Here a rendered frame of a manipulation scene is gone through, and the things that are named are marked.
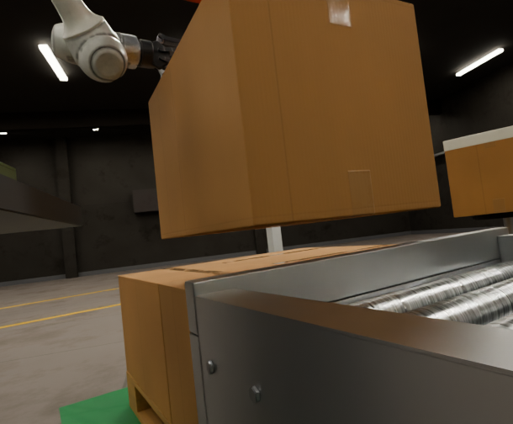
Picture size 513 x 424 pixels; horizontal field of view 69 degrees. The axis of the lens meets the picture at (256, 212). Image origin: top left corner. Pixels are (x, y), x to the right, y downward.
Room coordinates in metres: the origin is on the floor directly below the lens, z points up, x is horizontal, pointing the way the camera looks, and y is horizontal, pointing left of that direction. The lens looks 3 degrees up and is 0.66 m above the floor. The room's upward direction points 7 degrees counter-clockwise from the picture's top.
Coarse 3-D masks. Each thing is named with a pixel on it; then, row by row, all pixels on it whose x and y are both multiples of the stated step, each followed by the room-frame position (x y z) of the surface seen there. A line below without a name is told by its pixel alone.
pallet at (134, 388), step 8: (128, 376) 1.57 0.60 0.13; (128, 384) 1.58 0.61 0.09; (136, 384) 1.44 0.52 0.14; (136, 392) 1.48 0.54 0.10; (144, 392) 1.35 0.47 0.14; (136, 400) 1.47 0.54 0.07; (144, 400) 1.49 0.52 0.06; (136, 408) 1.47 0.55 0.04; (144, 408) 1.49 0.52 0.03; (152, 408) 1.25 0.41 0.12; (144, 416) 1.43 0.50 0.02; (152, 416) 1.42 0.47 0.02; (160, 416) 1.18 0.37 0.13
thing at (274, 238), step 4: (268, 228) 4.20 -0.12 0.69; (272, 228) 4.16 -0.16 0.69; (276, 228) 4.18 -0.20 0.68; (280, 228) 4.21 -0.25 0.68; (268, 232) 4.21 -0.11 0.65; (272, 232) 4.15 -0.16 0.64; (276, 232) 4.18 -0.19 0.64; (280, 232) 4.20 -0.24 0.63; (268, 236) 4.22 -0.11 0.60; (272, 236) 4.15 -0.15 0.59; (276, 236) 4.17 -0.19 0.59; (280, 236) 4.20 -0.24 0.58; (268, 240) 4.22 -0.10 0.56; (272, 240) 4.15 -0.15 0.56; (276, 240) 4.17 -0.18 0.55; (280, 240) 4.20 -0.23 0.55; (268, 244) 4.23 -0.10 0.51; (272, 244) 4.16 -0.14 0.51; (276, 244) 4.17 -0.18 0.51; (280, 244) 4.20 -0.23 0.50; (268, 248) 4.24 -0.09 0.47; (272, 248) 4.17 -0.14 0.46; (276, 248) 4.16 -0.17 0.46; (280, 248) 4.19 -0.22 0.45
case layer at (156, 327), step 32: (256, 256) 1.83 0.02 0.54; (288, 256) 1.59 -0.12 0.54; (320, 256) 1.40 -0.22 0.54; (128, 288) 1.44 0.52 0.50; (160, 288) 1.07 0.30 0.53; (128, 320) 1.49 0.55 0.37; (160, 320) 1.10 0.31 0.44; (128, 352) 1.54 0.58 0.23; (160, 352) 1.13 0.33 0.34; (160, 384) 1.16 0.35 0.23; (192, 384) 0.91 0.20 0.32; (192, 416) 0.93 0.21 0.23
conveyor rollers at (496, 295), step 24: (504, 264) 0.69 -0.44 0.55; (408, 288) 0.56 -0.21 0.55; (432, 288) 0.56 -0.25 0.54; (456, 288) 0.58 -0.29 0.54; (480, 288) 0.51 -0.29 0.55; (504, 288) 0.50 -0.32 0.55; (408, 312) 0.42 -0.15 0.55; (432, 312) 0.42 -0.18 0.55; (456, 312) 0.43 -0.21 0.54; (480, 312) 0.45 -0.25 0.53; (504, 312) 0.48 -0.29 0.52
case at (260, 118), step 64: (256, 0) 0.54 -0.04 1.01; (320, 0) 0.60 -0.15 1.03; (384, 0) 0.67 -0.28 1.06; (192, 64) 0.69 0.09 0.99; (256, 64) 0.54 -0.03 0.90; (320, 64) 0.59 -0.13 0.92; (384, 64) 0.66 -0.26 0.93; (192, 128) 0.72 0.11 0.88; (256, 128) 0.53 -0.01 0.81; (320, 128) 0.59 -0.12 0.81; (384, 128) 0.65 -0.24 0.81; (192, 192) 0.76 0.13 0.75; (256, 192) 0.53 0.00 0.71; (320, 192) 0.58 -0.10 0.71; (384, 192) 0.64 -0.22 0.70
